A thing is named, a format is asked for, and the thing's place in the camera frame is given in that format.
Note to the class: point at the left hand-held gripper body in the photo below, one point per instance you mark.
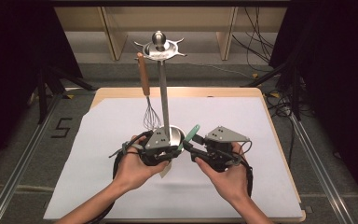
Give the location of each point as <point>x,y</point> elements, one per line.
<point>158,140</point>

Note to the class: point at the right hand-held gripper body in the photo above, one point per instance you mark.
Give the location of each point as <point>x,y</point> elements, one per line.
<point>223,135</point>

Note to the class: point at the metal utensil stand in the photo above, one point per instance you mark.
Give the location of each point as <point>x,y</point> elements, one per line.
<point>163,93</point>

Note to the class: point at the person's left hand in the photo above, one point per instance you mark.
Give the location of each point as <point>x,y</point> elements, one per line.
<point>133,171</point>

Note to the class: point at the person's right hand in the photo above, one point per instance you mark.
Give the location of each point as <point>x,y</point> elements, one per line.
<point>233,180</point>

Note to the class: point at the white paper sheet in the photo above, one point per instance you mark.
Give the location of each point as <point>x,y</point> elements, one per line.
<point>245,112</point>

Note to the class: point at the black metal stand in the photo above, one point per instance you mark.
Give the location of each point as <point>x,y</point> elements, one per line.
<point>43,93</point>
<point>295,93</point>

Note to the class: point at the light wooden shelf unit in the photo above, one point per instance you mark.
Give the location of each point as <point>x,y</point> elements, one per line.
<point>199,18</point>

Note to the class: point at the dark curtain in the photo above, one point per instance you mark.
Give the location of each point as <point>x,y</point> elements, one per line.
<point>18,62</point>
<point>338,77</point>

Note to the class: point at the aluminium floor rail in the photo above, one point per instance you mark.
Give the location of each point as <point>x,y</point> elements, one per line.
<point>21,161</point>
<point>320,161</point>

